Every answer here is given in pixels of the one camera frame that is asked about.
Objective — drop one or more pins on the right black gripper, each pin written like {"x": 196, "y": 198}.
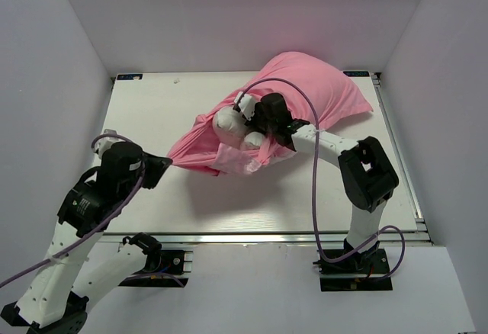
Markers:
{"x": 253, "y": 121}

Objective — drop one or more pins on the blue label sticker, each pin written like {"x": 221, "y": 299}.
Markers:
{"x": 357, "y": 73}
{"x": 129, "y": 77}

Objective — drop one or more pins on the blue label sticker left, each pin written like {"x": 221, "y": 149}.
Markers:
{"x": 129, "y": 77}

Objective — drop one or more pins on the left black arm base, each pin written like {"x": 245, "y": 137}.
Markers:
{"x": 165, "y": 266}

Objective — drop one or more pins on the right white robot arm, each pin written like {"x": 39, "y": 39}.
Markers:
{"x": 368, "y": 176}

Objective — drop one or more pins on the white pillow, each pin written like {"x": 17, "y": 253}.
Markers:
{"x": 232, "y": 130}

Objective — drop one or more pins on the white front board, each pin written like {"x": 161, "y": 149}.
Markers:
{"x": 275, "y": 289}

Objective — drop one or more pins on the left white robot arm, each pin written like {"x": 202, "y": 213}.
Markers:
{"x": 56, "y": 301}

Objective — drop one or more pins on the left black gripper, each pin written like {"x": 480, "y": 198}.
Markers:
{"x": 156, "y": 166}

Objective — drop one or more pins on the pink pillowcase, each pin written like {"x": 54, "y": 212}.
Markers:
{"x": 313, "y": 90}

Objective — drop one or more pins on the blue label sticker right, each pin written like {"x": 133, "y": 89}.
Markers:
{"x": 357, "y": 73}

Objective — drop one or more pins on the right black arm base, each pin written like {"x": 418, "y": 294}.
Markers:
{"x": 356, "y": 275}

